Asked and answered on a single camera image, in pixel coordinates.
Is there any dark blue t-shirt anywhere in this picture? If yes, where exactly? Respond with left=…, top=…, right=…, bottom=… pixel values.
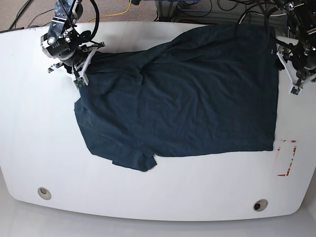
left=74, top=24, right=278, bottom=172

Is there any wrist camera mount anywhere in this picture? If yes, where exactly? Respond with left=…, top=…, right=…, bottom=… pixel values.
left=47, top=41, right=107, bottom=89
left=272, top=50, right=316, bottom=98

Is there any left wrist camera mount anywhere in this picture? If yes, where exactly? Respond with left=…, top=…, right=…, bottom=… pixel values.
left=272, top=50, right=316, bottom=98

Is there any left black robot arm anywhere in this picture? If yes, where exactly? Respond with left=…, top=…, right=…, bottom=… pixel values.
left=275, top=0, right=316, bottom=81

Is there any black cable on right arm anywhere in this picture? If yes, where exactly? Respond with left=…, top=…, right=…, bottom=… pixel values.
left=71, top=0, right=106, bottom=50

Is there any yellow cable on floor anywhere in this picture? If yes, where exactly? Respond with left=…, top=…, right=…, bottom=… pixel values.
left=88, top=0, right=131, bottom=23

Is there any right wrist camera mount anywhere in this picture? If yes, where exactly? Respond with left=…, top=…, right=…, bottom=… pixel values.
left=47, top=41, right=107, bottom=89

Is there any left table cable grommet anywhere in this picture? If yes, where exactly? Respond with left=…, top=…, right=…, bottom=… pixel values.
left=38, top=187, right=52, bottom=200

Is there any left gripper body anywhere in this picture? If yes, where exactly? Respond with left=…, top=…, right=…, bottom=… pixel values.
left=295, top=66, right=316, bottom=80

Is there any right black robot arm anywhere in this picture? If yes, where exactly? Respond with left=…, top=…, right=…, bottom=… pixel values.
left=40, top=0, right=83, bottom=74

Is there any right table cable grommet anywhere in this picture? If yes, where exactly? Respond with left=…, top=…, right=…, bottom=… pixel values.
left=253, top=199, right=269, bottom=212

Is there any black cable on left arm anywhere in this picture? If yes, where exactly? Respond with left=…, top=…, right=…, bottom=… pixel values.
left=237, top=0, right=297, bottom=50

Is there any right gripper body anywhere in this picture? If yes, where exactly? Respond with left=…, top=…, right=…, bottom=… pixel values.
left=59, top=53, right=86, bottom=72

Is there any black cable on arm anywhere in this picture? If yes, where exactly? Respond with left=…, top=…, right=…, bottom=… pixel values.
left=71, top=0, right=106, bottom=50
left=237, top=0, right=297, bottom=50

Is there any table cable grommet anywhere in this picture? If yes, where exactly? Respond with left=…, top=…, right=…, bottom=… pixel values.
left=253, top=199, right=269, bottom=212
left=38, top=187, right=52, bottom=200

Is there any red tape rectangle marking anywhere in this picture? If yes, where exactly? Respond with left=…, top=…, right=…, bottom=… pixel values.
left=275, top=140, right=298, bottom=177

